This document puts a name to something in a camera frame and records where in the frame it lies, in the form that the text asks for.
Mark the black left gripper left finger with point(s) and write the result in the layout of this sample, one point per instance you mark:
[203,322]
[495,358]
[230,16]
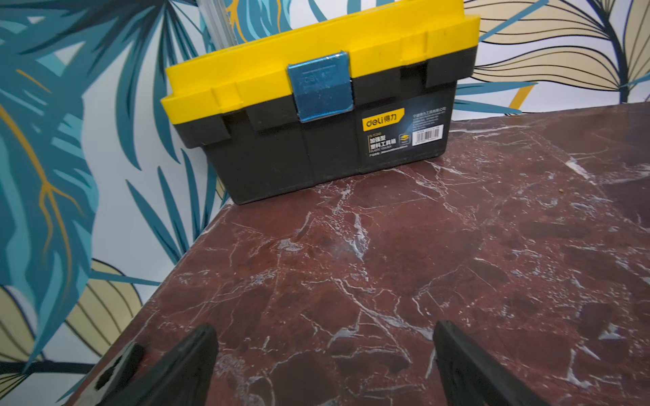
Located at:
[180,377]

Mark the left aluminium frame post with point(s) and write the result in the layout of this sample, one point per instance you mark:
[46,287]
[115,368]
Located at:
[216,18]

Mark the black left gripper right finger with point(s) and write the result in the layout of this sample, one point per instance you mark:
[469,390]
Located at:
[471,376]

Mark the yellow black toolbox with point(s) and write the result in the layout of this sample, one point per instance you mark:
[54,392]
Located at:
[352,95]

